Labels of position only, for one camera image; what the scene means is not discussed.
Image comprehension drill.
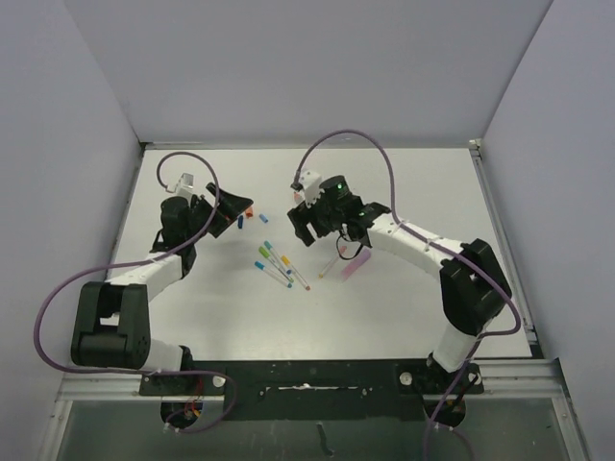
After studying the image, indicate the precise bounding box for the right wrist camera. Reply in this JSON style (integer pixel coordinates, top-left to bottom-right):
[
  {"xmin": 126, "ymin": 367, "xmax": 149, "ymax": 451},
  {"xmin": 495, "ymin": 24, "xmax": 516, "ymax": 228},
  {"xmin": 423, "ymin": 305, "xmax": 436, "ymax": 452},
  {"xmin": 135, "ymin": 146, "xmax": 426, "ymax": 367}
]
[{"xmin": 291, "ymin": 169, "xmax": 323, "ymax": 207}]

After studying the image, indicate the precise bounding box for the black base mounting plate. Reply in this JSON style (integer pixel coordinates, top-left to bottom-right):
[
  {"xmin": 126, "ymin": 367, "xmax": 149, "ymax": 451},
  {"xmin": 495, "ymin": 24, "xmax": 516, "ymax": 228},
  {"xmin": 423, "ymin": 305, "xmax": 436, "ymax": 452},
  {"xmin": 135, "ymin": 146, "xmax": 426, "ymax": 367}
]
[{"xmin": 139, "ymin": 358, "xmax": 484, "ymax": 427}]

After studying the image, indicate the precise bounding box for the pink cap pen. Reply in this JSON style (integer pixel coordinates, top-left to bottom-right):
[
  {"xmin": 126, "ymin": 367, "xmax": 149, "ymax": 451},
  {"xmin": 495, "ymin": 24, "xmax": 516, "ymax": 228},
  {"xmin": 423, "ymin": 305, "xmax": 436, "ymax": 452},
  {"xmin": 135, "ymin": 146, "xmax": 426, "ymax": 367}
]
[{"xmin": 318, "ymin": 245, "xmax": 346, "ymax": 279}]

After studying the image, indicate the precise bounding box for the teal cap pen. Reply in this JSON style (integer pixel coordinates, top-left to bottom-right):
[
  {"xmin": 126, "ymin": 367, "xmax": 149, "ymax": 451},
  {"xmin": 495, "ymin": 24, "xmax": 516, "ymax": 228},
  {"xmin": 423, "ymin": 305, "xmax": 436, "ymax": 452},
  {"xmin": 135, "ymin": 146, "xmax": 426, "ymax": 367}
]
[{"xmin": 264, "ymin": 240, "xmax": 292, "ymax": 275}]

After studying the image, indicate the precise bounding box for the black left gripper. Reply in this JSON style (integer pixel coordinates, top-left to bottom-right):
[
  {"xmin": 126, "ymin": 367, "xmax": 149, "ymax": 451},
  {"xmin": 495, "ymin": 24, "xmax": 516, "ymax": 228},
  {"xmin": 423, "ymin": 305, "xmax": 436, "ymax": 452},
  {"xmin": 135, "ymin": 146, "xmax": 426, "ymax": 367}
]
[{"xmin": 184, "ymin": 183, "xmax": 252, "ymax": 244}]

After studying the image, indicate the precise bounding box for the right side aluminium rail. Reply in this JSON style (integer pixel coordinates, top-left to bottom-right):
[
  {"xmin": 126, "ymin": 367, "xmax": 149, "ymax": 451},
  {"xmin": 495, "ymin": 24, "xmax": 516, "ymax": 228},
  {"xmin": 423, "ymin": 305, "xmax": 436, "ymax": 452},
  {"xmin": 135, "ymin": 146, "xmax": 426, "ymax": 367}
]
[{"xmin": 468, "ymin": 138, "xmax": 538, "ymax": 346}]

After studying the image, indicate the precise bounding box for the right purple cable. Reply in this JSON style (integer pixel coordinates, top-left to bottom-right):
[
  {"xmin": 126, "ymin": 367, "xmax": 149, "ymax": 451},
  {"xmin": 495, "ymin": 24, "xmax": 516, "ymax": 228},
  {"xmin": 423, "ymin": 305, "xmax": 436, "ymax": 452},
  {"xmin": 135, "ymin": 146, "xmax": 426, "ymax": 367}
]
[{"xmin": 297, "ymin": 129, "xmax": 523, "ymax": 461}]

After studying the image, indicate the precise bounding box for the light green cap pen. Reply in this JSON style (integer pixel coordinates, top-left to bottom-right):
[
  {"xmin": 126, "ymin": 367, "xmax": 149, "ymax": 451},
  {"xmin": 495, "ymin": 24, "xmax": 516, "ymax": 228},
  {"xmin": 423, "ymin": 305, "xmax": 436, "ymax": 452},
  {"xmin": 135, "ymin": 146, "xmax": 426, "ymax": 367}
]
[{"xmin": 258, "ymin": 246, "xmax": 294, "ymax": 282}]

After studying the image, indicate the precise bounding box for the purple cable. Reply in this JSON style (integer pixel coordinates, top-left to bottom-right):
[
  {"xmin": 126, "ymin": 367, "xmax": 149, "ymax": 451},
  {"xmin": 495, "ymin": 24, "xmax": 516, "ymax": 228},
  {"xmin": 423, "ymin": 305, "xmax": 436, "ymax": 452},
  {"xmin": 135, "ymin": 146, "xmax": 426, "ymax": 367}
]
[
  {"xmin": 297, "ymin": 129, "xmax": 523, "ymax": 461},
  {"xmin": 34, "ymin": 151, "xmax": 239, "ymax": 436}
]

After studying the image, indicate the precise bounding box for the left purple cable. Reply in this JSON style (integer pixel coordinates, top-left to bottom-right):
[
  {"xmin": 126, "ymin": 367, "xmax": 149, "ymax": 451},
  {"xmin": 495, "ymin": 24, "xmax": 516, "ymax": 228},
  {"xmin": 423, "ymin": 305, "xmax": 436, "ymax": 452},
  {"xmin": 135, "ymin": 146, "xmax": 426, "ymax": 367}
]
[{"xmin": 34, "ymin": 151, "xmax": 239, "ymax": 436}]

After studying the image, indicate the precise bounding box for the aluminium frame rail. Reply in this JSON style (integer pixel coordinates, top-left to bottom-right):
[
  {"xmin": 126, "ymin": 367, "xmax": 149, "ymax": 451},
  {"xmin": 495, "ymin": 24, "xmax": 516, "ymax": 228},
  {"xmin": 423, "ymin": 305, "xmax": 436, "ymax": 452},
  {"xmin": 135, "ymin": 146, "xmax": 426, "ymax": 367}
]
[{"xmin": 41, "ymin": 359, "xmax": 589, "ymax": 460}]

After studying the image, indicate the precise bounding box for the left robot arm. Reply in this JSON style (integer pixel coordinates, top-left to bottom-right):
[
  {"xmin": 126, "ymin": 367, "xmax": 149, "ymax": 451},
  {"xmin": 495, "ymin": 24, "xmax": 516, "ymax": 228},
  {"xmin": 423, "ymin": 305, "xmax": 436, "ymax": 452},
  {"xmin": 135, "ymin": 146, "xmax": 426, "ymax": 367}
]
[{"xmin": 71, "ymin": 182, "xmax": 254, "ymax": 395}]

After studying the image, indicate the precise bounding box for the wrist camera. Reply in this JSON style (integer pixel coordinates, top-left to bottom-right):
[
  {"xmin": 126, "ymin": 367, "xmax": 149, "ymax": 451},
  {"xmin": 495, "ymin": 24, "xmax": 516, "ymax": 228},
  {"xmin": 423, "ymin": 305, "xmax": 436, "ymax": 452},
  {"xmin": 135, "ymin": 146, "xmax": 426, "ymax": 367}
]
[
  {"xmin": 166, "ymin": 173, "xmax": 194, "ymax": 201},
  {"xmin": 291, "ymin": 169, "xmax": 323, "ymax": 207}
]

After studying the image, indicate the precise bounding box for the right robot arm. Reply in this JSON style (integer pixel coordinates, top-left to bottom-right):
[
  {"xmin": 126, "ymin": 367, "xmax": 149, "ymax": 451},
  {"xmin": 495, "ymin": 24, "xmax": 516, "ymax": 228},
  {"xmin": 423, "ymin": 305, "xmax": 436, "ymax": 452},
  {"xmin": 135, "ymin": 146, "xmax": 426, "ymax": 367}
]
[{"xmin": 287, "ymin": 170, "xmax": 511, "ymax": 393}]

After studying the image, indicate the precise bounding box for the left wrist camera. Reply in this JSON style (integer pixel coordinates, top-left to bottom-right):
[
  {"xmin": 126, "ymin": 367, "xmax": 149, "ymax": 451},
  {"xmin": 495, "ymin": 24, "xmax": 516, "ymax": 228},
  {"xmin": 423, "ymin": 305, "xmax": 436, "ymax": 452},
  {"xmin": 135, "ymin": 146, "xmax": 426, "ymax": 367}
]
[{"xmin": 166, "ymin": 173, "xmax": 194, "ymax": 201}]

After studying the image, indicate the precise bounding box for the yellow cap pen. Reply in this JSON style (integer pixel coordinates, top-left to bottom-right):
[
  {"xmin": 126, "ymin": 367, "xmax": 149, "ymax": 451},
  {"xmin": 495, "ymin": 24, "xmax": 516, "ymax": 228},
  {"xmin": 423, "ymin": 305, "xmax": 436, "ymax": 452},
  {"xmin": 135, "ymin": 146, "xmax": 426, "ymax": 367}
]
[{"xmin": 282, "ymin": 255, "xmax": 311, "ymax": 291}]

